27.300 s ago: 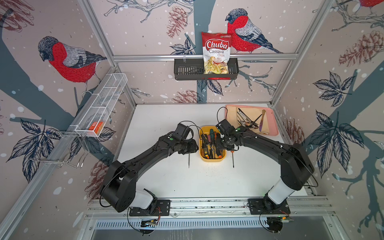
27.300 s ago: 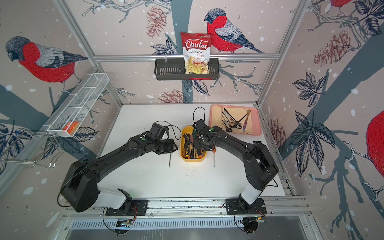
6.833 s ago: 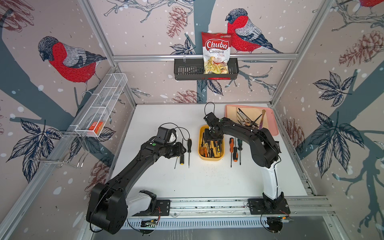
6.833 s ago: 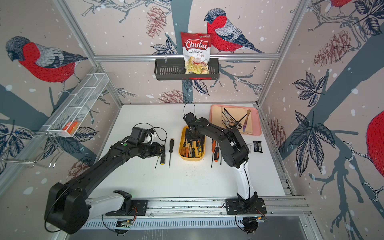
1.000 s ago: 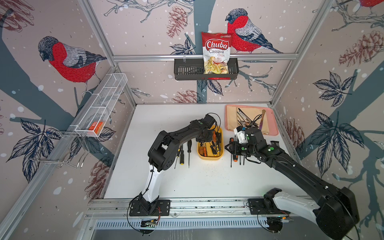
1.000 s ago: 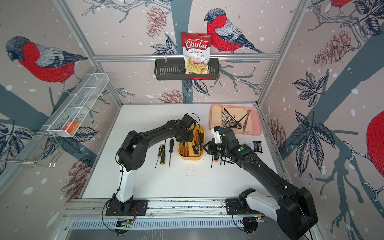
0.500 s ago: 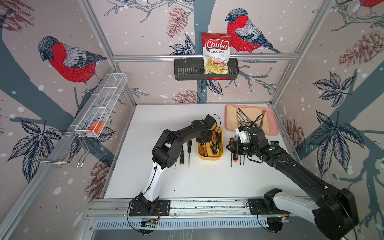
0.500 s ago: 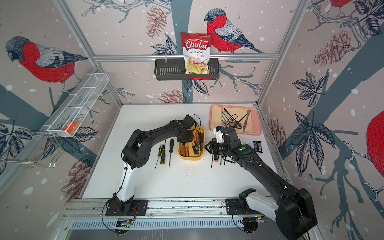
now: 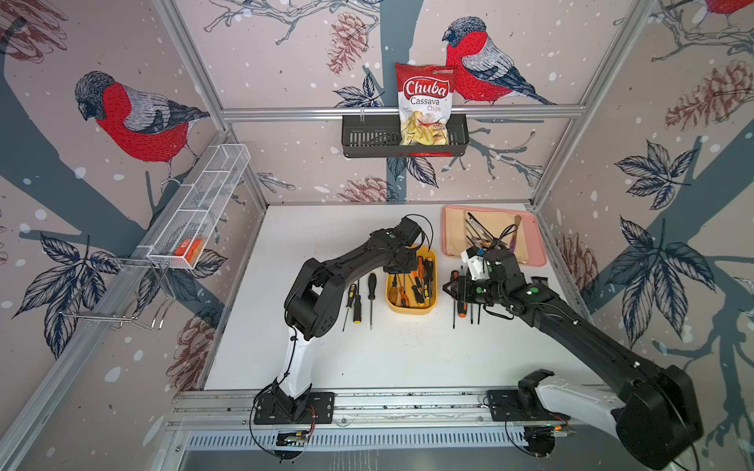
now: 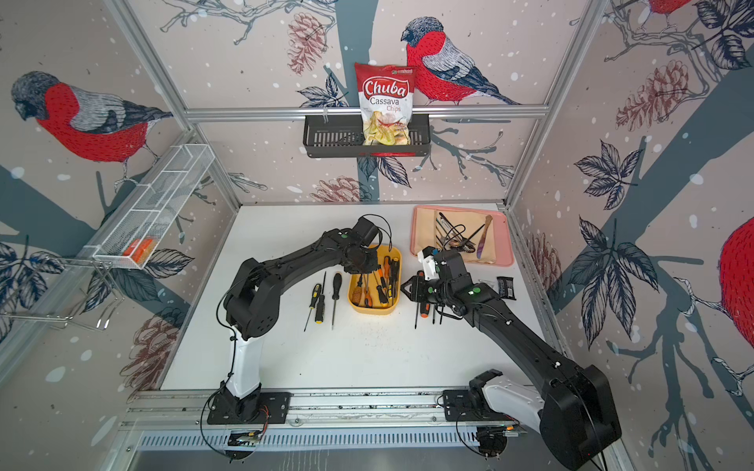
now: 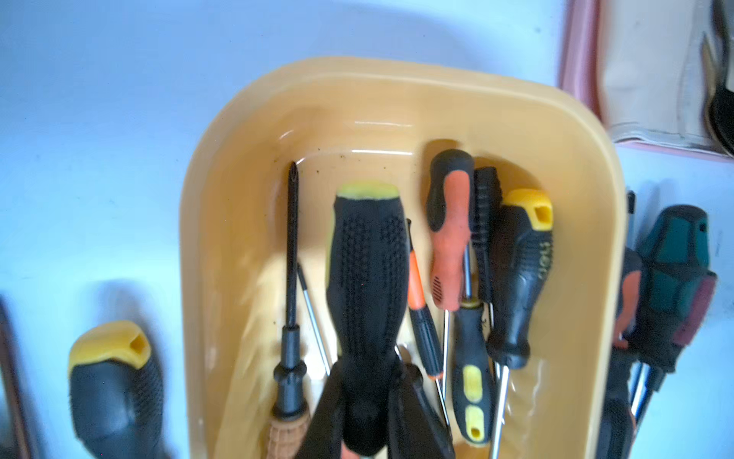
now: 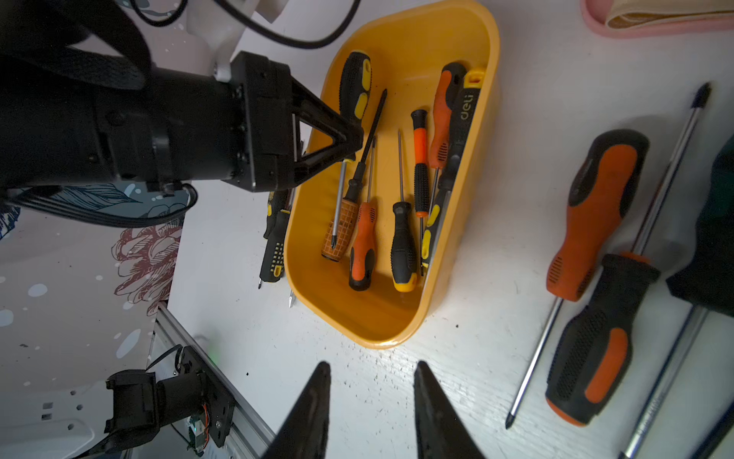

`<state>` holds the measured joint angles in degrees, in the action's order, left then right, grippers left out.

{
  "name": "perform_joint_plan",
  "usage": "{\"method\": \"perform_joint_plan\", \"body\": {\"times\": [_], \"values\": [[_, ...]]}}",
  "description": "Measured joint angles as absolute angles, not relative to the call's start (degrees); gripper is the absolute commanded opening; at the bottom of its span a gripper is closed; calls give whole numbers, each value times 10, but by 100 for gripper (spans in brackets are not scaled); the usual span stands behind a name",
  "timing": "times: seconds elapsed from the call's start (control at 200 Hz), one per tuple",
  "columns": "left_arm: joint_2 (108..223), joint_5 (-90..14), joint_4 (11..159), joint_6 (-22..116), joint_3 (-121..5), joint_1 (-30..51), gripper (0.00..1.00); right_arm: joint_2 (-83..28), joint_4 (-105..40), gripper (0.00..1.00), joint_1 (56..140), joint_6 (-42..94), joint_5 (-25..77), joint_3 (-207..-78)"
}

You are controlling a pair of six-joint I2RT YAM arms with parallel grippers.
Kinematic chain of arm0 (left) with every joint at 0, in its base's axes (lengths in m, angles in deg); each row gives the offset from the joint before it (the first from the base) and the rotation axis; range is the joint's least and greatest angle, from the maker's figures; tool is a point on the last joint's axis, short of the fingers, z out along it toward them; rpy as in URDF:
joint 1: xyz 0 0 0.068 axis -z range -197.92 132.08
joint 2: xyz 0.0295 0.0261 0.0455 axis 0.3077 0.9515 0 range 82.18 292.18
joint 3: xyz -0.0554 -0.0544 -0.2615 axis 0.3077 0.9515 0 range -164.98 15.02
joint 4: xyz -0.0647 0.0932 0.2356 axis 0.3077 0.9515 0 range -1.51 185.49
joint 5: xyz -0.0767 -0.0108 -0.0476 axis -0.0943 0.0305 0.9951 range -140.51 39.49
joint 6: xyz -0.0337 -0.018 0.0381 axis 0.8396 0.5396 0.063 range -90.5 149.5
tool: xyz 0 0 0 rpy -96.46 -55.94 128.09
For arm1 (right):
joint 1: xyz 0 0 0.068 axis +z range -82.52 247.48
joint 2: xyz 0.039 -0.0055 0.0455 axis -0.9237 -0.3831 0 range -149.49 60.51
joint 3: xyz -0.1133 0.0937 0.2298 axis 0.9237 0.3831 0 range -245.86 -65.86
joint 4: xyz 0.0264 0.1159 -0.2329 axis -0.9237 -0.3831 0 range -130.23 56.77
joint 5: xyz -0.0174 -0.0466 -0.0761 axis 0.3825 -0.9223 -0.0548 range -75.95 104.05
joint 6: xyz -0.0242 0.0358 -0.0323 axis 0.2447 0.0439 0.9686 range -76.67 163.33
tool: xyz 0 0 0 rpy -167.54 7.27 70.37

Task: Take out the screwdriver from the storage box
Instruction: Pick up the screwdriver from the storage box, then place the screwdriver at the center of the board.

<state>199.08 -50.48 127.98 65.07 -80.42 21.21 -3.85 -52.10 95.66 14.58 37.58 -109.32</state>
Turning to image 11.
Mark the black ribbed screwdriver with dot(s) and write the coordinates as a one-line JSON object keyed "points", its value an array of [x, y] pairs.
{"points": [[487, 201]]}

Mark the pink tray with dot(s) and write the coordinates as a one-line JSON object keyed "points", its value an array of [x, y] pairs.
{"points": [[578, 75]]}

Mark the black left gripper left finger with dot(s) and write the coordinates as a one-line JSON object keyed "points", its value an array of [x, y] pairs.
{"points": [[323, 439]]}

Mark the wooden handle black screwdriver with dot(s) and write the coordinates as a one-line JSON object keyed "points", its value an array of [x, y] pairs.
{"points": [[290, 415]]}

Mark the slim orange precision screwdriver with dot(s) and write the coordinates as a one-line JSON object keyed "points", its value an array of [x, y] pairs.
{"points": [[424, 329]]}

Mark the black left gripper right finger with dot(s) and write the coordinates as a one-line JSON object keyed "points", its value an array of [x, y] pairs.
{"points": [[414, 428]]}

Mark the orange black large screwdriver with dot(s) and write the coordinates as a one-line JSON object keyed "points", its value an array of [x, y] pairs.
{"points": [[617, 422]]}

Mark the yellow storage box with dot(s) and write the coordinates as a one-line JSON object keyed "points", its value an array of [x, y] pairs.
{"points": [[343, 119]]}

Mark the green black screwdriver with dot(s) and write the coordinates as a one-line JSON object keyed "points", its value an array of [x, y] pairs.
{"points": [[676, 288]]}

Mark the short black yellow screwdriver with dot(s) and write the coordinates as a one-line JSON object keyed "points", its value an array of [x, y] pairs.
{"points": [[472, 383]]}

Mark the orange black medium screwdriver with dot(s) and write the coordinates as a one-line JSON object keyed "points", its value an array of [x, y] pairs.
{"points": [[448, 210]]}

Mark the beige tray liner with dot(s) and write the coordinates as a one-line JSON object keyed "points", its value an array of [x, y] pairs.
{"points": [[654, 63]]}

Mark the black spoon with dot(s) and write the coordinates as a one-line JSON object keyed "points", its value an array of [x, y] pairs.
{"points": [[718, 65]]}

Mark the deli black yellow screwdriver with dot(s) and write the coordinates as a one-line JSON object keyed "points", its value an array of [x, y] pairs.
{"points": [[521, 254]]}

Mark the fat black yellow screwdriver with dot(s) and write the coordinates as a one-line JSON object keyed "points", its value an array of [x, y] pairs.
{"points": [[366, 294]]}

